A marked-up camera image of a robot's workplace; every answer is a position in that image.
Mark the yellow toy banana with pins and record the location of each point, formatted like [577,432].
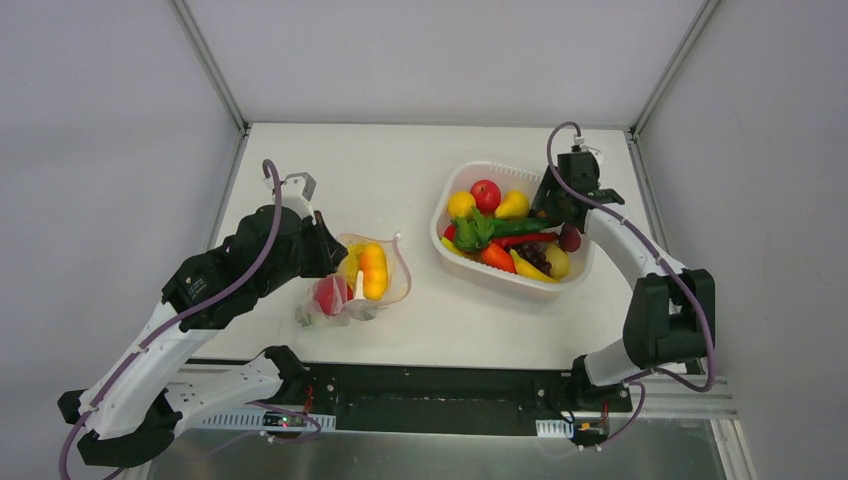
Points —
[525,269]

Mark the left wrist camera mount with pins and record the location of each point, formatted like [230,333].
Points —
[296,191]

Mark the purple toy sweet potato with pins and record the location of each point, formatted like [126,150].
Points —
[570,239]

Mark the orange toy carrot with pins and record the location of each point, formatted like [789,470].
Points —
[498,258]

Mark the red toy bell pepper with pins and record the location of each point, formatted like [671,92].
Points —
[450,234]

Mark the white plastic basket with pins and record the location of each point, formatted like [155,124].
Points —
[507,178]

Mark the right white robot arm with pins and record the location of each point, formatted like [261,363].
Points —
[671,313]

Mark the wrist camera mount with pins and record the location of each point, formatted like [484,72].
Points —
[579,145]
[296,191]

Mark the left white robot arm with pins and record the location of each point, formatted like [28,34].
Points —
[134,413]

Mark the orange toy mango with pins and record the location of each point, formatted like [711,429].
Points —
[373,264]

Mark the dark toy grapes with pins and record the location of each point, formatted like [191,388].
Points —
[533,253]

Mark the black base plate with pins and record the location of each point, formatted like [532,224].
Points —
[444,400]

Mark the white toy radish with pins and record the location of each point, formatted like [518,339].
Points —
[359,309]

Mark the clear zip top bag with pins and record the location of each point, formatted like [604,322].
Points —
[399,274]

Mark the red toy chili pepper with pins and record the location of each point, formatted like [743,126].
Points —
[512,241]

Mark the yellow toy cabbage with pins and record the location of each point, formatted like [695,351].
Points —
[350,265]

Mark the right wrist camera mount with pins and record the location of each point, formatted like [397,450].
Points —
[579,145]

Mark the green toy leaf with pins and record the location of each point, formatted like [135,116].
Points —
[474,232]

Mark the red toy tomato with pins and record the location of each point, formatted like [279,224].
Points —
[331,294]

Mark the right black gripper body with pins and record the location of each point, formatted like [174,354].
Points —
[556,201]

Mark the red toy apple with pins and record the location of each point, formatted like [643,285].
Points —
[487,195]

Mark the yellow toy lemon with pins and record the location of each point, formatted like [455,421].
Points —
[461,205]

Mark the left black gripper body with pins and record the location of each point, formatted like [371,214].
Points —
[322,242]

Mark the small yellow toy pear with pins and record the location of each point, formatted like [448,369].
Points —
[514,205]

